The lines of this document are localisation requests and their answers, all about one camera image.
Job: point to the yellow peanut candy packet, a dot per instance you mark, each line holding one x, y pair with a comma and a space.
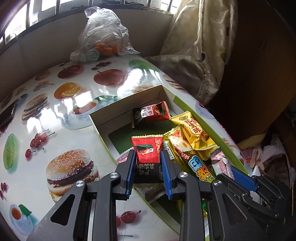
194, 132

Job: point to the long gold snack bar packet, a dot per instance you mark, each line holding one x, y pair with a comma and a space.
196, 166

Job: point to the dark wooden cabinet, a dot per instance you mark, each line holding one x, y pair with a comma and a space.
259, 58

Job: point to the clear plastic bag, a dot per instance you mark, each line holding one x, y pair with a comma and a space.
104, 25

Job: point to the colourful patterned cloth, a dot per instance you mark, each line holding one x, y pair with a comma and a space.
266, 157

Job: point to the cream dotted curtain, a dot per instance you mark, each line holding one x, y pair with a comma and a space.
196, 46

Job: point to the pink red snack packet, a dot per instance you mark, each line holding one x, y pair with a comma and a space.
219, 162

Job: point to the red black snack packet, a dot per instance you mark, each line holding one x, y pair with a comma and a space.
152, 112
146, 157

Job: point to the window with metal bars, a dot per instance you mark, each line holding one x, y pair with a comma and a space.
18, 25

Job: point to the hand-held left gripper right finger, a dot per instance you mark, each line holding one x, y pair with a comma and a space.
166, 176

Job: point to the long green cardboard box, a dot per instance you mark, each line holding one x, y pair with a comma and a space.
111, 125

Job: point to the orange wrapped item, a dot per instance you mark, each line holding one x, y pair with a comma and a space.
105, 47

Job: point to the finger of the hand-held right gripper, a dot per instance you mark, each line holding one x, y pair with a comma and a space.
244, 178
244, 195

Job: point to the maroon silver snack packet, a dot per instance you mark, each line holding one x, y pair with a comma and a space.
150, 192

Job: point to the small round sealed cup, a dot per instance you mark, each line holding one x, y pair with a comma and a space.
92, 55

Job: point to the dark smartphone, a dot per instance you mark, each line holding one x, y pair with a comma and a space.
5, 114

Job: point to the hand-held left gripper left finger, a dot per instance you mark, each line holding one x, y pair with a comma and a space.
130, 176

